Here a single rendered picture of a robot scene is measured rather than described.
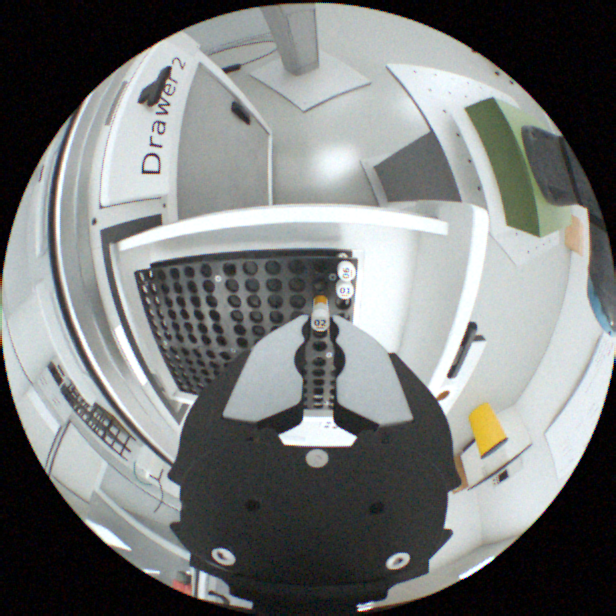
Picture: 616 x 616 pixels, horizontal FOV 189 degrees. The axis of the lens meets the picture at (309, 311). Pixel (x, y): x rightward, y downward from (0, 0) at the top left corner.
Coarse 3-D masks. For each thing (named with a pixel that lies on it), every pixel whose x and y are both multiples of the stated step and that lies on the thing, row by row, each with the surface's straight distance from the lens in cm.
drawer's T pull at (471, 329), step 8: (472, 328) 23; (464, 336) 23; (472, 336) 23; (464, 344) 23; (464, 352) 24; (456, 360) 24; (464, 360) 25; (456, 368) 25; (448, 376) 26; (456, 376) 26
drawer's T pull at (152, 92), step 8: (160, 72) 31; (168, 72) 30; (160, 80) 29; (144, 88) 31; (152, 88) 29; (160, 88) 28; (144, 96) 29; (152, 96) 27; (160, 96) 27; (152, 104) 27
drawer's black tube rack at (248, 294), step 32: (192, 256) 23; (224, 256) 21; (256, 256) 20; (288, 256) 16; (320, 256) 16; (352, 256) 19; (160, 288) 23; (192, 288) 24; (224, 288) 18; (256, 288) 20; (288, 288) 17; (320, 288) 20; (160, 320) 25; (192, 320) 22; (224, 320) 20; (256, 320) 19; (288, 320) 18; (160, 352) 28; (192, 352) 25; (224, 352) 26; (320, 352) 20; (192, 384) 29; (320, 384) 23
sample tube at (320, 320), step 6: (318, 300) 16; (324, 300) 16; (318, 306) 15; (324, 306) 15; (312, 312) 15; (318, 312) 14; (324, 312) 14; (312, 318) 14; (318, 318) 14; (324, 318) 14; (312, 324) 14; (318, 324) 14; (324, 324) 14; (318, 330) 14
